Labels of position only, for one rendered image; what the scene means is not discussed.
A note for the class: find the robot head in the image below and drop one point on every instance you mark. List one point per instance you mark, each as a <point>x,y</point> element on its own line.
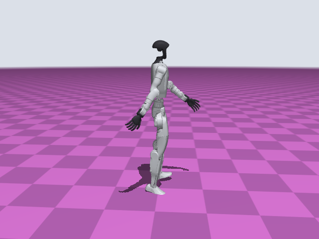
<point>160,45</point>

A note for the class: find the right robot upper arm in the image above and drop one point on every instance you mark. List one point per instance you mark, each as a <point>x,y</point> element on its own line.
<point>160,72</point>

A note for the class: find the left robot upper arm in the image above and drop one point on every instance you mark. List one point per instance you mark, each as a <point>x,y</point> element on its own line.
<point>170,84</point>

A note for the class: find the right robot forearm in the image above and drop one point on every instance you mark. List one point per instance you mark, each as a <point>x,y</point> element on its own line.
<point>149,100</point>

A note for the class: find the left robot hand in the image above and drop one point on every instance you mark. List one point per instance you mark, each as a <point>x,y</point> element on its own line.
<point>191,102</point>

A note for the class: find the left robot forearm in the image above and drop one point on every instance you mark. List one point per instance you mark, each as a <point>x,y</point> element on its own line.
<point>179,93</point>

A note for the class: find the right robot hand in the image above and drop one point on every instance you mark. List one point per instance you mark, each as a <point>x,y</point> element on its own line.
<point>136,120</point>

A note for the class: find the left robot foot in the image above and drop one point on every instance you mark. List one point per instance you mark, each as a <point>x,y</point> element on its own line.
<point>164,175</point>

